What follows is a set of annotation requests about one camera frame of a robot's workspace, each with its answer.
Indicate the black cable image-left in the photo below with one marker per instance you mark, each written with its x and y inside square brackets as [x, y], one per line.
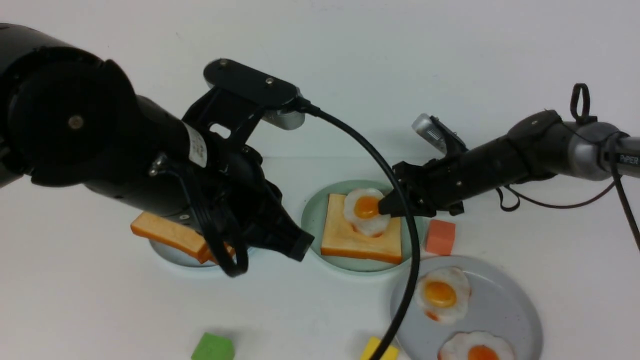
[399, 205]

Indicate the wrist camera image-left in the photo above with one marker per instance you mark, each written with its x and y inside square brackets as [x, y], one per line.
[239, 97]

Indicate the yellow cube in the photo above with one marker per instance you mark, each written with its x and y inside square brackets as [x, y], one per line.
[391, 353]

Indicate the fried egg front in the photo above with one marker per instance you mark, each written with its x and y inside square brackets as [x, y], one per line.
[476, 345]

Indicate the fried egg middle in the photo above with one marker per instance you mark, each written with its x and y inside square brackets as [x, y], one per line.
[443, 295]

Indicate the green cube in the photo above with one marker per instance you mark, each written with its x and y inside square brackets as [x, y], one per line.
[213, 347]

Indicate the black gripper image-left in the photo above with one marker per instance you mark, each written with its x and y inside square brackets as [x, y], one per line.
[236, 208]

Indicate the toast slice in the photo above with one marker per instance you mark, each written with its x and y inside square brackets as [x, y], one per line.
[176, 236]
[341, 239]

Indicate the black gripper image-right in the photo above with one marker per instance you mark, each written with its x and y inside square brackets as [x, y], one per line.
[435, 186]

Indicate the light blue plate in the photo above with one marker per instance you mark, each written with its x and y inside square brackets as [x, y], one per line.
[178, 258]

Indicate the grey speckled plate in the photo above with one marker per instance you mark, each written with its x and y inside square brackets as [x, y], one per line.
[497, 305]

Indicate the fried egg back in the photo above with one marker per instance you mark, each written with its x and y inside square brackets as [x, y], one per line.
[361, 210]

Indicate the fried egg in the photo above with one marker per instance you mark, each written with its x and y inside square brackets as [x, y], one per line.
[443, 295]
[361, 210]
[476, 345]

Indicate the orange cube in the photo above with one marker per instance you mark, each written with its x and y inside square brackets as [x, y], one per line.
[440, 237]

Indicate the silver wrist camera image-right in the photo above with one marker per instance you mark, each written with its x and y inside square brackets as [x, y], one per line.
[435, 133]

